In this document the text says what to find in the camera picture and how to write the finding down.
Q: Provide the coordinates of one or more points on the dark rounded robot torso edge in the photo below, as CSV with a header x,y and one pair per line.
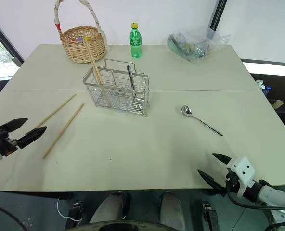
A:
x,y
120,226

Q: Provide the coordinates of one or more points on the green plastic soda bottle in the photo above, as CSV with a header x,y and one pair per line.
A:
x,y
135,45

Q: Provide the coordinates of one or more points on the blue capped bottle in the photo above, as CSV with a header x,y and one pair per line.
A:
x,y
266,89

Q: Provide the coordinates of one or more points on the black aluminium profile post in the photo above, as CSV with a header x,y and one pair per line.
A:
x,y
217,14

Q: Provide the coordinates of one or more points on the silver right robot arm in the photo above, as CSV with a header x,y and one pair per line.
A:
x,y
275,195

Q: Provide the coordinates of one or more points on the purple item in basket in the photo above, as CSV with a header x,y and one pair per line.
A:
x,y
79,39

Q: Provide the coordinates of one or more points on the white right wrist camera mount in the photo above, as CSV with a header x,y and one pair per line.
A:
x,y
242,168

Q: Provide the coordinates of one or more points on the dark window frame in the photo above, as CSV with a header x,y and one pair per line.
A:
x,y
6,41

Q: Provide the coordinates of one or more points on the yellow item in basket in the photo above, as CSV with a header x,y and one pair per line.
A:
x,y
86,38

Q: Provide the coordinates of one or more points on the wooden chopstick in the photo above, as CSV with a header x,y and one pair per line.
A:
x,y
94,60
58,109
63,130

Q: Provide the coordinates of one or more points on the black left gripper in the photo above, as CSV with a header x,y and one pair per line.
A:
x,y
1,142

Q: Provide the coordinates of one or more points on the clear plastic bag with items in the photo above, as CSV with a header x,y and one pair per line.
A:
x,y
189,48

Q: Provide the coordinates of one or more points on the grey rounded robot leg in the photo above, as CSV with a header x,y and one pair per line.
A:
x,y
171,207
107,209

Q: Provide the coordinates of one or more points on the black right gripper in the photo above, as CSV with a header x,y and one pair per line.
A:
x,y
232,181

